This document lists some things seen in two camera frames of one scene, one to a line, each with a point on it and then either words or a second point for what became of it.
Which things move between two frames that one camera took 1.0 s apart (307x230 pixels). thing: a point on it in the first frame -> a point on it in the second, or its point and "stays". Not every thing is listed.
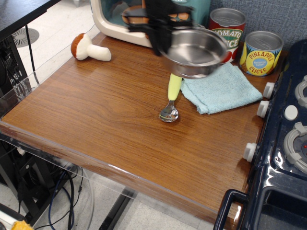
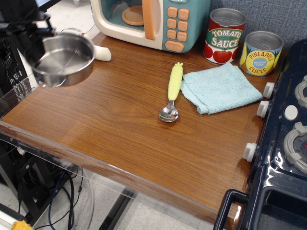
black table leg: [113, 218] stays
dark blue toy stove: [277, 196] stays
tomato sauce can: [230, 22] stays
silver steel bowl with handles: [190, 52] -> [68, 59]
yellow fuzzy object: [21, 225] stays
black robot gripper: [162, 16] -> [21, 20]
